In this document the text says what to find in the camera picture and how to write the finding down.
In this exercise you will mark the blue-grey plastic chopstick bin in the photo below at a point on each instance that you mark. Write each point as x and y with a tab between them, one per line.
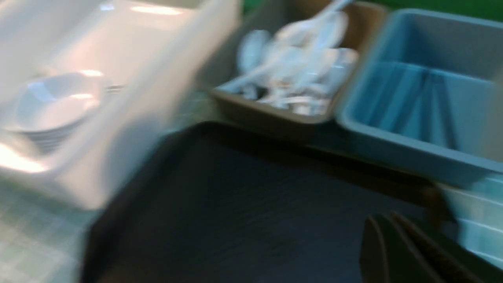
467	53

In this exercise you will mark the large white plastic tub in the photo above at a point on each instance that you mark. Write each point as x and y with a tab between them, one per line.
148	50

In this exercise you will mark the brown plastic spoon bin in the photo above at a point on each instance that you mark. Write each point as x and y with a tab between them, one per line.
365	21

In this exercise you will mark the green backdrop cloth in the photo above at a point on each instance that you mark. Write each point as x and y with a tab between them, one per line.
486	9

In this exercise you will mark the stack of small white bowls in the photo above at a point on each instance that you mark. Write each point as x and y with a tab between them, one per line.
47	110

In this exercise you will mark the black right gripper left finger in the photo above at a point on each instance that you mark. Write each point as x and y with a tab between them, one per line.
388	255

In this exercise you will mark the black serving tray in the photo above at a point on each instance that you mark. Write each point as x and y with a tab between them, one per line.
219	204

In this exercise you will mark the white ceramic soup spoon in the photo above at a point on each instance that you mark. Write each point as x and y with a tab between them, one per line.
296	33

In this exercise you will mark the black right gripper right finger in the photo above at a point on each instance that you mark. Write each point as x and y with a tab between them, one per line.
453	263

